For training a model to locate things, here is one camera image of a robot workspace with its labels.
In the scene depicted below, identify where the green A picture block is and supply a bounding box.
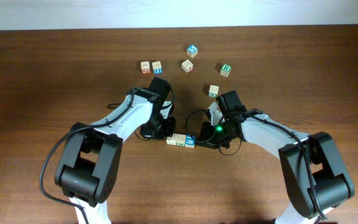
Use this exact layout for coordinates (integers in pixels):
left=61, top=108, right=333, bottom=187
left=208, top=85, right=219, bottom=98

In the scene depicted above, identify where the blue L block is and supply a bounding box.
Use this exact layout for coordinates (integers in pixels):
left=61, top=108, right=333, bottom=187
left=185, top=135, right=195, bottom=148

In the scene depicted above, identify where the green R block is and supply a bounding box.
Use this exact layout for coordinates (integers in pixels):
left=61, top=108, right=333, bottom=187
left=220, top=63, right=232, bottom=77

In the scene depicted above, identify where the picture block red side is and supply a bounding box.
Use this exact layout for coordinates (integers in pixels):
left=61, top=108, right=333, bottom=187
left=181, top=60, right=194, bottom=73

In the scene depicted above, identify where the blue number five block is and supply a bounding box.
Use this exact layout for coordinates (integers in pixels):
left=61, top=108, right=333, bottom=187
left=186, top=45, right=198, bottom=58

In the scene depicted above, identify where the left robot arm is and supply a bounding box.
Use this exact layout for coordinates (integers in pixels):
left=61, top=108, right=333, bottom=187
left=55, top=77, right=175, bottom=223

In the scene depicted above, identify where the red C block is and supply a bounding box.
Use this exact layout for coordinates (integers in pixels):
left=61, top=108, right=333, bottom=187
left=140, top=61, right=150, bottom=73

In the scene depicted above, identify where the blue H block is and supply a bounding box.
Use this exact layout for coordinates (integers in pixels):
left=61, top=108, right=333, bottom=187
left=152, top=61, right=163, bottom=75

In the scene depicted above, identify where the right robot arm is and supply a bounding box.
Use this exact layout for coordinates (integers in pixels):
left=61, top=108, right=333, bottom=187
left=195, top=91, right=355, bottom=223

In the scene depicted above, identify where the red E block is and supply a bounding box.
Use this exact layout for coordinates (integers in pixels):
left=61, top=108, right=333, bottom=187
left=176, top=134, right=186, bottom=147

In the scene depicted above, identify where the dog picture wooden block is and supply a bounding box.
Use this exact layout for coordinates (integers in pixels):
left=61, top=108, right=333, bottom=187
left=166, top=133, right=177, bottom=146

